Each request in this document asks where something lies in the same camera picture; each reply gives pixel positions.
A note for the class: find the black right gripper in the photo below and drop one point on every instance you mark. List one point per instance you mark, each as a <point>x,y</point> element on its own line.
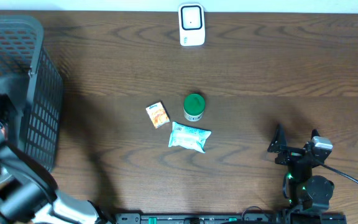
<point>290,154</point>

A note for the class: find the green lid jar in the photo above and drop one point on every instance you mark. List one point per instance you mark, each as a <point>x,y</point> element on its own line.
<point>194,106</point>

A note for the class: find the teal wet wipes pack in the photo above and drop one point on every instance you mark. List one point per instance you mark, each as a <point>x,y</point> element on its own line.
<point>188,137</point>

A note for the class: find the orange tissue packet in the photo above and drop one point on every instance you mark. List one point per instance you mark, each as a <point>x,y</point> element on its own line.
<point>157,114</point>

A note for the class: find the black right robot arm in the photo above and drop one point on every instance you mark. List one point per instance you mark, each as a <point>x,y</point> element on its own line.
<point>309,194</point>

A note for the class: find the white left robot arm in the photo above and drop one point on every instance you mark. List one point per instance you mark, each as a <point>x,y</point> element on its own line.
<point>28,193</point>

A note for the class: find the white barcode scanner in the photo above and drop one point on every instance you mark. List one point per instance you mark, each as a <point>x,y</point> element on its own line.
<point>191,25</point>

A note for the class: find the grey plastic basket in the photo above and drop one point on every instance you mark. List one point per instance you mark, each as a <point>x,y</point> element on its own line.
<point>31,81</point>

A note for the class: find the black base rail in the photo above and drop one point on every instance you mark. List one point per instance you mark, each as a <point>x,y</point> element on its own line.
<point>249,217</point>

